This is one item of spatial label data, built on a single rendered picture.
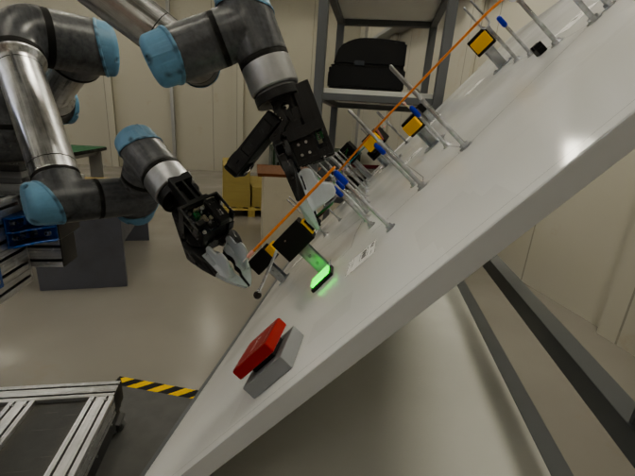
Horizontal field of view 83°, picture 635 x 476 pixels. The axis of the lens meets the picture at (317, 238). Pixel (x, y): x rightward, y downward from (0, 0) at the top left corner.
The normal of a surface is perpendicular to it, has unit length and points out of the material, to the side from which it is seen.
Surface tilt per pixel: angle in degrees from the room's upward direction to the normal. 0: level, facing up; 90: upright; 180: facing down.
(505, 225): 90
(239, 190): 90
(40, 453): 0
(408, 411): 0
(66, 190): 53
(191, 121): 90
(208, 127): 90
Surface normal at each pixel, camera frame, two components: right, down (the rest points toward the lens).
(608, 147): -0.16, 0.29
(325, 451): 0.07, -0.95
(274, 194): 0.17, 0.31
